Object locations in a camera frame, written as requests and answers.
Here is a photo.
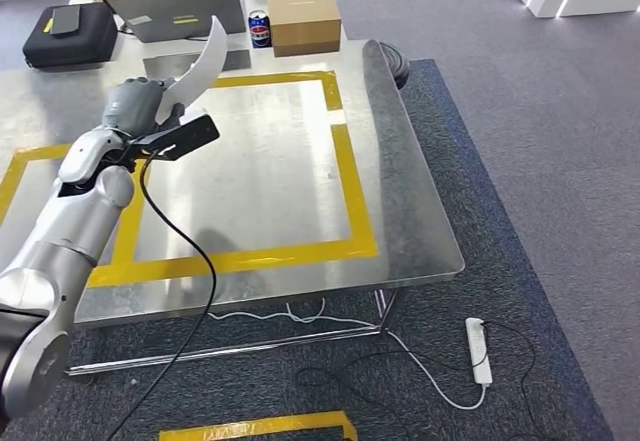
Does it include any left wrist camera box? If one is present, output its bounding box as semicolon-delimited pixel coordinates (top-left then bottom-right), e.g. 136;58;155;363
127;113;221;163

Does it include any white power strip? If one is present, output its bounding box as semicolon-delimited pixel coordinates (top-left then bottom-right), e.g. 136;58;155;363
465;317;494;386

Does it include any dark flat pad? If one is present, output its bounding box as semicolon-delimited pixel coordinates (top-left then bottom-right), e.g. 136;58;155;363
50;4;81;36

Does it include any blue soda can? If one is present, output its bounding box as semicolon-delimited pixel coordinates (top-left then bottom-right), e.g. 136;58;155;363
248;10;272;50

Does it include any black zip carry case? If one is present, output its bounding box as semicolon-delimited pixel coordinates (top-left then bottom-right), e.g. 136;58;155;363
22;1;119;70

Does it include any grey laptop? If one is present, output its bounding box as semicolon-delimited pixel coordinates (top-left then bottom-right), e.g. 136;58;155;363
105;0;253;82

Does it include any white floor cable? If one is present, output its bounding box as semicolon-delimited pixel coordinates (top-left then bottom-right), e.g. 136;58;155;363
207;298;488;413

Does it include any yellow table tape outline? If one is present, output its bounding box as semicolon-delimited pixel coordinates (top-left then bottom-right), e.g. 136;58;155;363
0;70;379;290

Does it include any steel workbench table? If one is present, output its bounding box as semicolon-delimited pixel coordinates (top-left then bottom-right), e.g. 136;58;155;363
0;0;466;378

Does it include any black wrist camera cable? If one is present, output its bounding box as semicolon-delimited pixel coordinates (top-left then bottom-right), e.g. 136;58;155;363
105;153;217;441

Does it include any white curved plastic shell part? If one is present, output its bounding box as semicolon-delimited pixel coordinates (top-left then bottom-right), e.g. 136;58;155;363
155;15;229;127

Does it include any black round stool seat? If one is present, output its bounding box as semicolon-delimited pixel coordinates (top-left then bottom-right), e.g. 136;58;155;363
380;41;411;91

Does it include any brown cardboard box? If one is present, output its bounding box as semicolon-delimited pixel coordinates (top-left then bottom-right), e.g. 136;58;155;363
266;0;343;59

